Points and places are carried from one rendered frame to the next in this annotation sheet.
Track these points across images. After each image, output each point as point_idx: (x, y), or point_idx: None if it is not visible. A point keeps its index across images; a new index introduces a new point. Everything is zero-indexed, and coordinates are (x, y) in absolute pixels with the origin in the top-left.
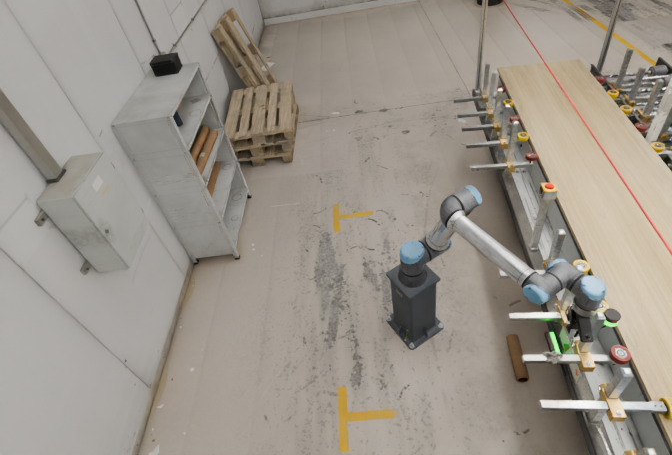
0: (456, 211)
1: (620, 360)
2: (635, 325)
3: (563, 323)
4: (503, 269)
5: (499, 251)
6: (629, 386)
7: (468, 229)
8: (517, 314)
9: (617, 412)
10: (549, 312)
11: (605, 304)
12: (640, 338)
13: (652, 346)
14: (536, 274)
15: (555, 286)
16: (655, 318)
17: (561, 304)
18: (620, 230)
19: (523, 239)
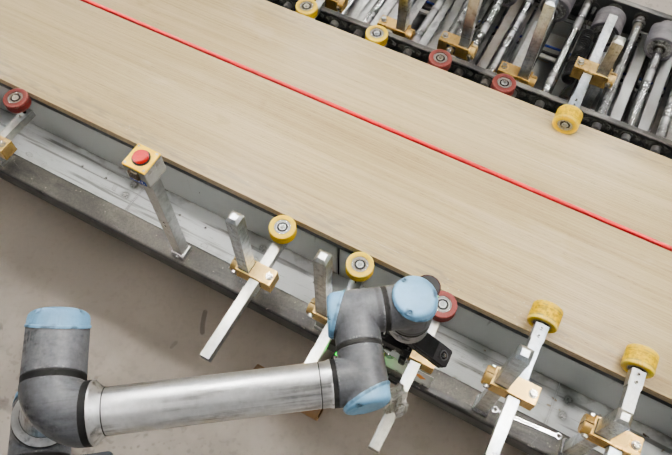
0: (82, 403)
1: (452, 314)
2: (413, 248)
3: None
4: (281, 413)
5: (246, 394)
6: (463, 320)
7: (146, 412)
8: None
9: (533, 395)
10: (304, 326)
11: (363, 255)
12: (434, 259)
13: (451, 256)
14: (339, 369)
15: (379, 355)
16: (416, 215)
17: (321, 310)
18: (262, 125)
19: (154, 250)
